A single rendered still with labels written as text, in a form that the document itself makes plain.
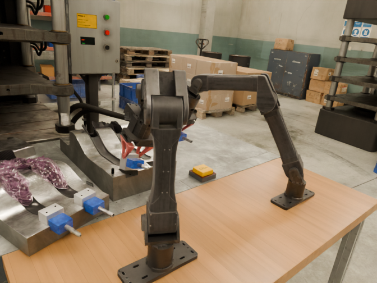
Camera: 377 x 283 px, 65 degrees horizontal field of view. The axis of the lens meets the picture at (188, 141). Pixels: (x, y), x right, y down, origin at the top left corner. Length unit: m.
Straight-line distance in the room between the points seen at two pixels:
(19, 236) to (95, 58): 1.18
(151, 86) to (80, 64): 1.16
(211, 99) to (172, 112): 4.33
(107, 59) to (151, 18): 6.63
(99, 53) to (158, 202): 1.26
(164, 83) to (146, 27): 7.68
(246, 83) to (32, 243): 0.79
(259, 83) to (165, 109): 0.48
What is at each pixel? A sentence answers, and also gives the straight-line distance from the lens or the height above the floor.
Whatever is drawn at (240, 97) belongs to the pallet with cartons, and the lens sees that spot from 5.66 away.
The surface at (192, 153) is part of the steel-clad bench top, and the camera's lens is 1.41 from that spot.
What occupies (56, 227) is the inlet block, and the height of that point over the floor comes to 0.86.
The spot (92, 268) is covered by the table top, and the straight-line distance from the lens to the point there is 0.80.
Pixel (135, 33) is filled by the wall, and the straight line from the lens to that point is 8.23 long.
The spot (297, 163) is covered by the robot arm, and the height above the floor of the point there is 0.95.
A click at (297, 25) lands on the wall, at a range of 8.76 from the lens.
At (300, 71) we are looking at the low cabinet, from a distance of 7.90.
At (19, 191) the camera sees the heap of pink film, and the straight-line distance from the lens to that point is 0.95.
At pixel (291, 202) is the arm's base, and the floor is 0.81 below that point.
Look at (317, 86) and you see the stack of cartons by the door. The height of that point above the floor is 0.41.
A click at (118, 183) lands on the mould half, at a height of 0.86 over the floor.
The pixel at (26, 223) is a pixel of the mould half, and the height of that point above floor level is 0.86.
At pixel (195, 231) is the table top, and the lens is 0.90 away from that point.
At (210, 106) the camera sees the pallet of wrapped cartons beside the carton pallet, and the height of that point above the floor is 0.21.
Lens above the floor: 1.34
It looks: 20 degrees down
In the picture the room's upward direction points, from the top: 5 degrees clockwise
